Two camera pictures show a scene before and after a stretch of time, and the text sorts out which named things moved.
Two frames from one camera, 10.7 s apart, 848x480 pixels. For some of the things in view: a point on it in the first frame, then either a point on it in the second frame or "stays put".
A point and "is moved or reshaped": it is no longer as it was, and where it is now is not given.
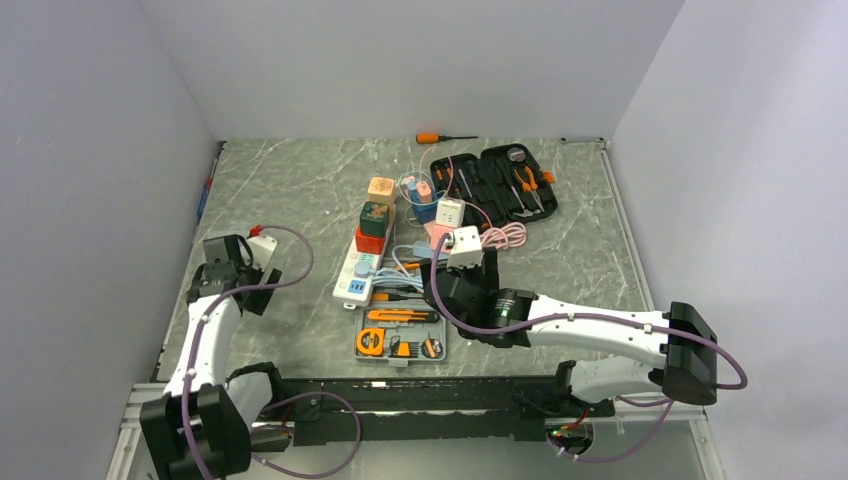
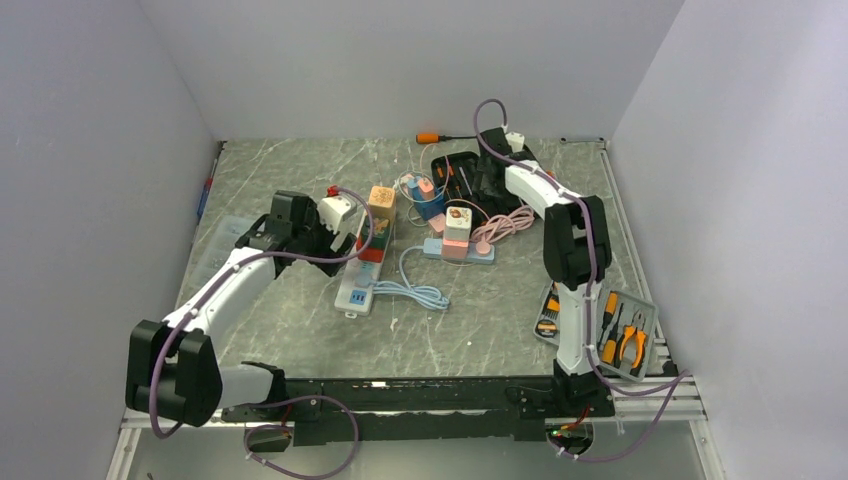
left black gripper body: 256,301 → 316,238
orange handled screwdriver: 431,138 stays put
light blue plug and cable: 390,276 → 423,296
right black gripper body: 485,277 → 482,184
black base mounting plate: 412,411 stays put
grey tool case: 399,325 is moved or reshaped
